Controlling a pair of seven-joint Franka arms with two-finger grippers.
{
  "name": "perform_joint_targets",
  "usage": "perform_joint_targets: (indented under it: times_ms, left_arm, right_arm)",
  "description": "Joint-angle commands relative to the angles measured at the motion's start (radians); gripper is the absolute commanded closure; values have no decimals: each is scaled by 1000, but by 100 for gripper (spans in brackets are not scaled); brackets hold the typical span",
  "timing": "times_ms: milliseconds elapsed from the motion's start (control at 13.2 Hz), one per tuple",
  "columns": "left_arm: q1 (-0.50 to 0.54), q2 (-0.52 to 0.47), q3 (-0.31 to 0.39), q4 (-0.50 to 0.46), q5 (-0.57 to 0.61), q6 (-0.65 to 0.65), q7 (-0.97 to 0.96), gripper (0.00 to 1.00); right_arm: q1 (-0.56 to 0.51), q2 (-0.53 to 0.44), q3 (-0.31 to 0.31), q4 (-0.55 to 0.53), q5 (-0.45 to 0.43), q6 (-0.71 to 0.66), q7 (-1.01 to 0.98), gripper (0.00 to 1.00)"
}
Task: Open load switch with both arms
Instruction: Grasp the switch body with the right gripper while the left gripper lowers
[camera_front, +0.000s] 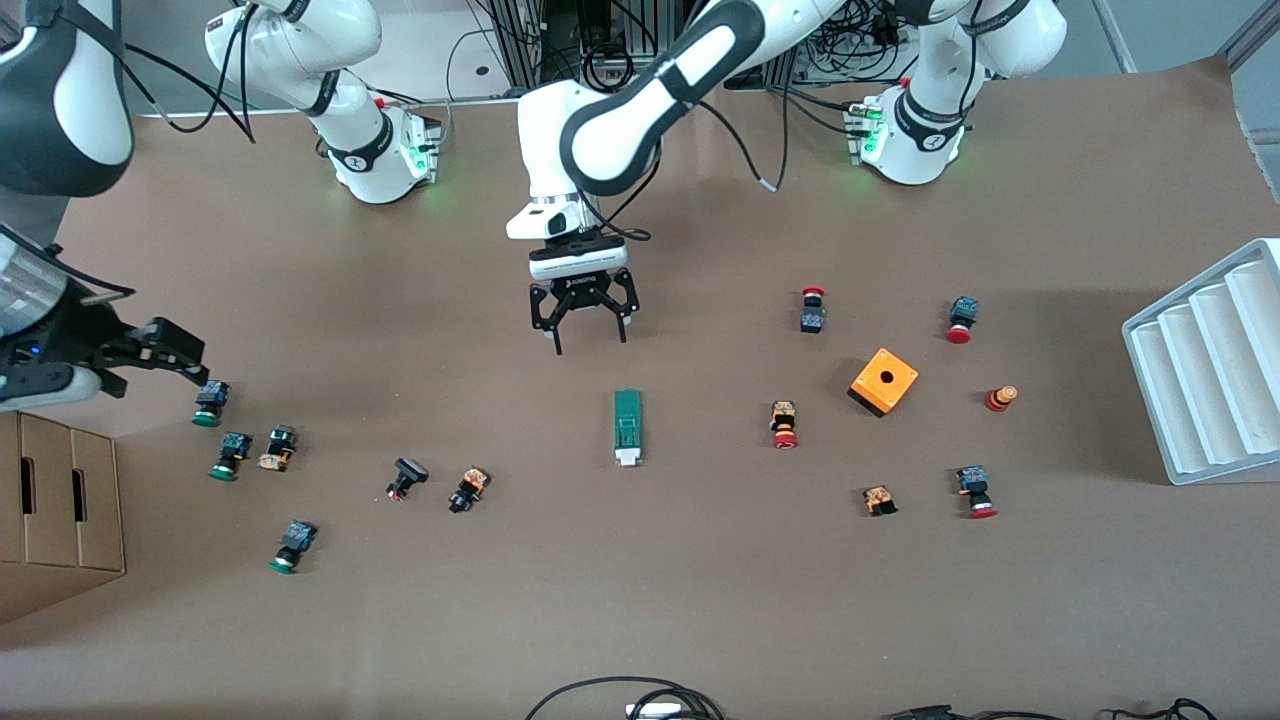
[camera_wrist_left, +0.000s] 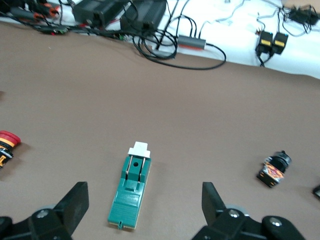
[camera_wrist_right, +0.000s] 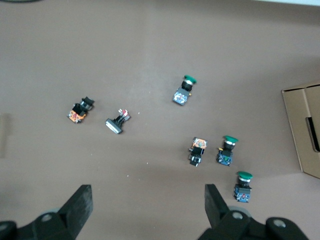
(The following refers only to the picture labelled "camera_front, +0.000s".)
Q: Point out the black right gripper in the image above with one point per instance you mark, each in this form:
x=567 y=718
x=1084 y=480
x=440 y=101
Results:
x=72 y=328

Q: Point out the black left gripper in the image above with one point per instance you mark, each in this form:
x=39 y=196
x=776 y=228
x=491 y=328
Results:
x=583 y=293

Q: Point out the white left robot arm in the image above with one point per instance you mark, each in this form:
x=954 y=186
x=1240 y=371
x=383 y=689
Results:
x=545 y=140

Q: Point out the green mushroom pushbutton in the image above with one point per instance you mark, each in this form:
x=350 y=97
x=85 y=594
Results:
x=214 y=400
x=235 y=445
x=298 y=537

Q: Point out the cardboard box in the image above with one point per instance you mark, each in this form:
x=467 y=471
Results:
x=50 y=520

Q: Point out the red mushroom pushbutton orange block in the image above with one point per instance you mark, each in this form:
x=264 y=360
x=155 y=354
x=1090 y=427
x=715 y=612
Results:
x=783 y=415

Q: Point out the red emergency stop pushbutton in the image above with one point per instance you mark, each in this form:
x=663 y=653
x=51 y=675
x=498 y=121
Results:
x=812 y=320

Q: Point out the black square button red terminals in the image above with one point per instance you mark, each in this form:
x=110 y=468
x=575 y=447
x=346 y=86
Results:
x=410 y=470

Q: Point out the brown table cover sheet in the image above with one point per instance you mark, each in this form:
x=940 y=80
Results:
x=600 y=580

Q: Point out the white platform panel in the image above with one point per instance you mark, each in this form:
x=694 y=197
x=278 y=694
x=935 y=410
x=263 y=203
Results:
x=430 y=60

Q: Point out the orange contact block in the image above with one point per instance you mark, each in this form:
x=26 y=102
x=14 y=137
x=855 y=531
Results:
x=879 y=498

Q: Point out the red mushroom pushbutton blue block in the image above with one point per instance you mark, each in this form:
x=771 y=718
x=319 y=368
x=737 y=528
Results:
x=972 y=480
x=964 y=310

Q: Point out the red yellow button head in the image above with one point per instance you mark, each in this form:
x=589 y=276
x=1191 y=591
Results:
x=998 y=400

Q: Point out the aluminium bar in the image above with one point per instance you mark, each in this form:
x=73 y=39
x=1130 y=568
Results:
x=1115 y=35
x=1255 y=30

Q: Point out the white grooved tray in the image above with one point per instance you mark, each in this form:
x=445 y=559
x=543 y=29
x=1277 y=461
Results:
x=1200 y=380

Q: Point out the aluminium frame post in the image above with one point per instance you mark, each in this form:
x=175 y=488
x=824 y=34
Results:
x=515 y=45

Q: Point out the orange button enclosure box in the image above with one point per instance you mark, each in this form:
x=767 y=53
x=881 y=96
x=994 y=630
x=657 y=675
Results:
x=870 y=392

